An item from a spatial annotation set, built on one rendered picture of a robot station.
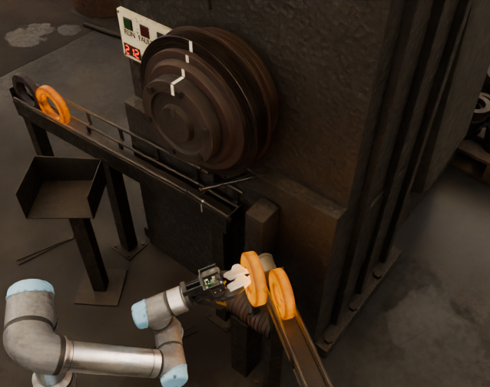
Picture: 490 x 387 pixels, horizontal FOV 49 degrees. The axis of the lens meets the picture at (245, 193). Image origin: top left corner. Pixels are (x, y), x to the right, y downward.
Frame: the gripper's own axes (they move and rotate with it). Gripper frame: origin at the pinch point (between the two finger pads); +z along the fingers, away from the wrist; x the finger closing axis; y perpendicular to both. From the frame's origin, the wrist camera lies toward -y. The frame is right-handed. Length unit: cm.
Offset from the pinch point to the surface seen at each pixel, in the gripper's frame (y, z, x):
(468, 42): 4, 98, 53
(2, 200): -57, -115, 140
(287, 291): -9.2, 7.5, -3.8
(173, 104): 35, -3, 41
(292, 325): -23.0, 5.1, -7.3
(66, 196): -10, -58, 72
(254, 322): -34.8, -6.5, 4.9
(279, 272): -8.6, 7.2, 2.8
